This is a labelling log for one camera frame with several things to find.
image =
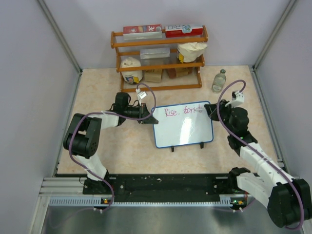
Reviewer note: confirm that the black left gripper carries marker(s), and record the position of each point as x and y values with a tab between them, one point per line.
143	111

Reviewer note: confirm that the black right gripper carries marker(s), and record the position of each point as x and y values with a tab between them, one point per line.
212	111

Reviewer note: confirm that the blue-framed whiteboard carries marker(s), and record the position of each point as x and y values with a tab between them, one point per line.
182	124

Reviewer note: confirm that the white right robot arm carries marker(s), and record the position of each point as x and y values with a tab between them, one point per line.
287	199

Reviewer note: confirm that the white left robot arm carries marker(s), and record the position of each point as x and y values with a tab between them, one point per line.
82	136

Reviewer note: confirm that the clear glass bottle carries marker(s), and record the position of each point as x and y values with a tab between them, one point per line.
219	81

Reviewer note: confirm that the brown box under shelf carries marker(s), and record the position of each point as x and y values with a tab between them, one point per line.
154	75

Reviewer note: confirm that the white cloth bag left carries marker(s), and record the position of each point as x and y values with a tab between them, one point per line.
131	77

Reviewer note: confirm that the white cloth bag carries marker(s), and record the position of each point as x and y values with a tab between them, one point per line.
189	52
131	77

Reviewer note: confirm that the brown block under shelf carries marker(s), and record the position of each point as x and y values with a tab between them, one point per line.
179	72

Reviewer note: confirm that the wooden shelf rack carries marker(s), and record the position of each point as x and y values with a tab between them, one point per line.
126	49

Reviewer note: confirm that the white cloth bag right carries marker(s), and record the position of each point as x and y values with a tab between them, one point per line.
189	52

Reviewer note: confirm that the clear plastic box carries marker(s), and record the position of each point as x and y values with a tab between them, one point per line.
155	53

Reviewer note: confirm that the red toothpaste box right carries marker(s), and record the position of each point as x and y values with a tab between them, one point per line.
183	30

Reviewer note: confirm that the red toothpaste box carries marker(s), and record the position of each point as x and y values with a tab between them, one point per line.
139	32
183	30

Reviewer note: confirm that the red toothpaste box left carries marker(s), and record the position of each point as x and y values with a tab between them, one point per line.
139	32

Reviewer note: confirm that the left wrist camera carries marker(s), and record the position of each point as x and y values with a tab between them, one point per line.
140	94

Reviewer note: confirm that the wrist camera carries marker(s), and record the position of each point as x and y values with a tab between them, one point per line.
237	99
140	94

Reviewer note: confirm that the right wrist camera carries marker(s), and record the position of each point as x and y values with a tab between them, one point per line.
237	99

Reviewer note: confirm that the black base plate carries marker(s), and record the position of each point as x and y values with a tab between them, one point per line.
164	187

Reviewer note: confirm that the grey cable duct rail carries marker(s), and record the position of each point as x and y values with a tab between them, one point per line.
97	201

